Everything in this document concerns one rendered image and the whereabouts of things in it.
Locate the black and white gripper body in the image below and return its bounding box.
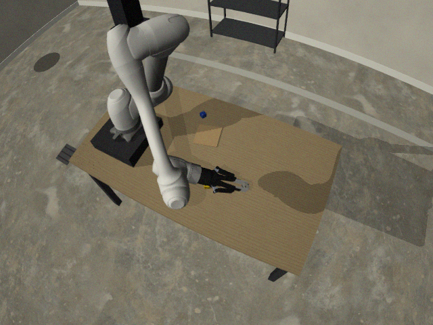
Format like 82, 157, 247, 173
198, 167, 221, 188

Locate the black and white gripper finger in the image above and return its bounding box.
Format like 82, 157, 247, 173
214, 166, 248, 184
212, 179, 248, 193

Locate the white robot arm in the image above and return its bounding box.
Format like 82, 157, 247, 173
107, 14, 202, 209

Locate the tan square mat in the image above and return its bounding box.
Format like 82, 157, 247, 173
193, 124, 222, 147

